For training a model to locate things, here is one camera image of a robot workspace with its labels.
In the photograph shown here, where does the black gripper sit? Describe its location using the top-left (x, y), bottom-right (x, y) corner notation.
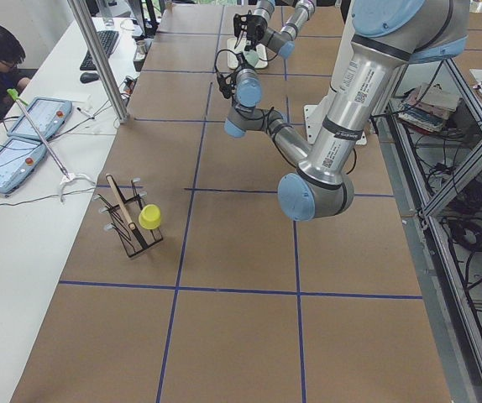
top-left (233, 13), bottom-right (257, 50)
top-left (216, 71), bottom-right (235, 99)

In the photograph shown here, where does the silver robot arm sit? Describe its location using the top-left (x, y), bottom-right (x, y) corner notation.
top-left (217, 1), bottom-right (469, 221)
top-left (233, 0), bottom-right (317, 59)

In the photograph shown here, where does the pale yellow bear tray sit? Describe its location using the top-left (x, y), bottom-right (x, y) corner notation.
top-left (227, 37), bottom-right (268, 71)

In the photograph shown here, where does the yellow cup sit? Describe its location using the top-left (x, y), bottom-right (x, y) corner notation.
top-left (139, 204), bottom-right (162, 230)

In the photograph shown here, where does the metal can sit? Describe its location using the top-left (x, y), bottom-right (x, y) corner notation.
top-left (136, 40), bottom-right (147, 55)

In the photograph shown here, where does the black keyboard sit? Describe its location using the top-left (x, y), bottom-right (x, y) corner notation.
top-left (79, 29), bottom-right (121, 71)

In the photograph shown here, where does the black computer mouse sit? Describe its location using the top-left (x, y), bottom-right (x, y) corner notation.
top-left (80, 72), bottom-right (100, 84)

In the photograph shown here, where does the upper teach pendant tablet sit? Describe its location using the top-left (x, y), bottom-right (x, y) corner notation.
top-left (8, 97), bottom-right (72, 141)

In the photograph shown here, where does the teach pendant tablet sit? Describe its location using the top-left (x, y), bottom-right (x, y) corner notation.
top-left (8, 97), bottom-right (72, 141)
top-left (0, 137), bottom-right (47, 194)

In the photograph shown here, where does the stack of books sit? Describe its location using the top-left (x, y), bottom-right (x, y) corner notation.
top-left (397, 83), bottom-right (460, 133)

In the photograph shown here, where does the metal reacher grabber stick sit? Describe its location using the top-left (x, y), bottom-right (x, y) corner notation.
top-left (6, 88), bottom-right (97, 205)

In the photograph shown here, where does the lower teach pendant tablet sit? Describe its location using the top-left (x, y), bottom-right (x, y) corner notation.
top-left (0, 137), bottom-right (47, 194)

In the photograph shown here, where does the aluminium frame post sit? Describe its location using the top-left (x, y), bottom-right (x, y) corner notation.
top-left (68, 0), bottom-right (128, 124)

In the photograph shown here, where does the black wire cup rack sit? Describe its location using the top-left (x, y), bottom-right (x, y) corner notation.
top-left (93, 174), bottom-right (164, 259)

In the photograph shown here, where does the aluminium side frame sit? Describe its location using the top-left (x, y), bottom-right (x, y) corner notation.
top-left (375, 60), bottom-right (482, 402)

